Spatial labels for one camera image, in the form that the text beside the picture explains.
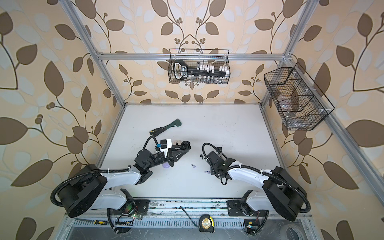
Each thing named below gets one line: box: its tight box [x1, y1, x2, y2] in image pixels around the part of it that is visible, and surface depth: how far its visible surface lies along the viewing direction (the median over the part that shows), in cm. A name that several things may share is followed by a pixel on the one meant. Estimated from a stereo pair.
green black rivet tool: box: [149, 118, 182, 136], surface depth 107 cm
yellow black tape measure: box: [198, 214, 215, 233], surface depth 69 cm
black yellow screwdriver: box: [149, 127, 163, 135], surface depth 104 cm
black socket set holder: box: [173, 60, 230, 82], surface depth 85 cm
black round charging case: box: [180, 140, 191, 151], surface depth 72 cm
